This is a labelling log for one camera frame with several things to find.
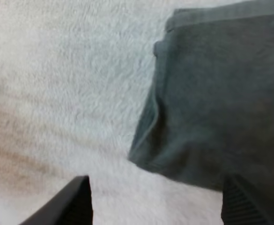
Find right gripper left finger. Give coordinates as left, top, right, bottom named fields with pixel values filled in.
left=16, top=175, right=95, bottom=225

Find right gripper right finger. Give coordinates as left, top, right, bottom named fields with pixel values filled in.
left=221, top=173, right=274, bottom=225

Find grey-green towel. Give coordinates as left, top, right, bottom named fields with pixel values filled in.
left=128, top=0, right=274, bottom=225

